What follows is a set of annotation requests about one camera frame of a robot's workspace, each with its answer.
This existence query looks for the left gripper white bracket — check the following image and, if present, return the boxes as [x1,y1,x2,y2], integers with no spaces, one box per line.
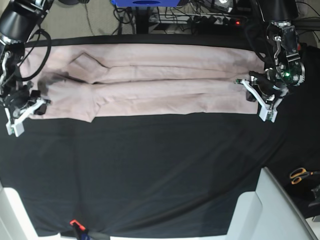
[235,69,289,123]

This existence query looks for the black table leg post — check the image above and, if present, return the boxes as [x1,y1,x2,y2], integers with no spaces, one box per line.
[135,6,151,35]

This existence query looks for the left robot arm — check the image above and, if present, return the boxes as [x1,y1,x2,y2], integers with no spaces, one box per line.
[235,0,305,122]

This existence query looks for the white bin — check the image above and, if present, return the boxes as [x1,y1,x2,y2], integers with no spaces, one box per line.
[225,167,317,240]
[0,184,39,240]

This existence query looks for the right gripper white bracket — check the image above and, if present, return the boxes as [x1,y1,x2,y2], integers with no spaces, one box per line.
[2,84,52,137]

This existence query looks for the black table cloth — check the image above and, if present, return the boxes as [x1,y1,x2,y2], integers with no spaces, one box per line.
[0,35,320,238]

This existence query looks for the white bin left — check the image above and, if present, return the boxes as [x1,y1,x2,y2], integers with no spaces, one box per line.
[0,184,39,240]

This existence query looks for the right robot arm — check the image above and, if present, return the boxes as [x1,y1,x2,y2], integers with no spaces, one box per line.
[0,0,53,137]

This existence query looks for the white power strip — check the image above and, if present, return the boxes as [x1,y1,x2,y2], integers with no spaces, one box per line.
[149,12,237,25]

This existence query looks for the red black clamp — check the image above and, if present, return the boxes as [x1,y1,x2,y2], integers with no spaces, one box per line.
[69,219,91,240]

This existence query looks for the orange handled scissors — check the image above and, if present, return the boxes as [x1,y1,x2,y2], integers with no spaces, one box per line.
[289,167,320,185]

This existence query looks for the pink T-shirt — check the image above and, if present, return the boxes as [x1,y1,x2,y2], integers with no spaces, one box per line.
[32,43,264,122]

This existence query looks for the white bin right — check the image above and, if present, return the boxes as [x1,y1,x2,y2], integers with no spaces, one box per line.
[225,167,317,240]

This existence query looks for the blue plastic box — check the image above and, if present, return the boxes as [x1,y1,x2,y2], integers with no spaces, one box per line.
[111,0,181,8]

